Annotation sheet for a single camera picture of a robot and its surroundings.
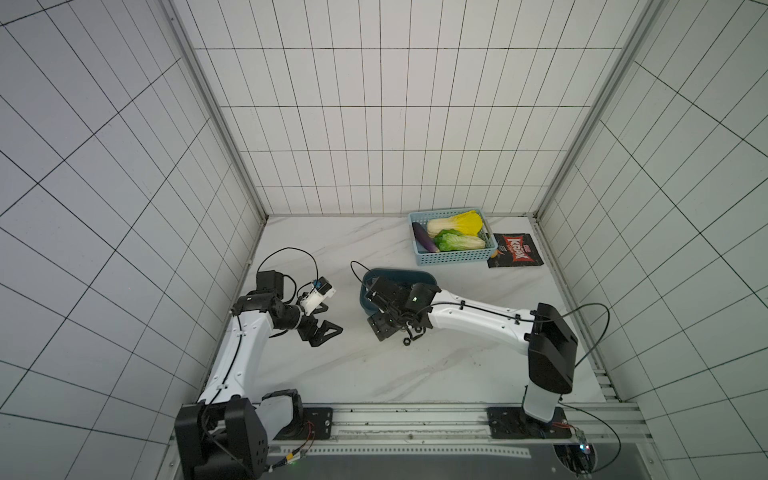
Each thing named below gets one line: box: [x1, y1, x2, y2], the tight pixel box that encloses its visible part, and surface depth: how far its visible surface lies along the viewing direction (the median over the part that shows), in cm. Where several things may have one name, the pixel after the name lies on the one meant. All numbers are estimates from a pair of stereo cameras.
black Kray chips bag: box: [487, 233, 544, 268], surface depth 109 cm
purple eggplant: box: [412, 222, 440, 253], surface depth 111 cm
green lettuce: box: [434, 229, 486, 252], surface depth 105 cm
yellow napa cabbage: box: [426, 210, 483, 238], surface depth 109 cm
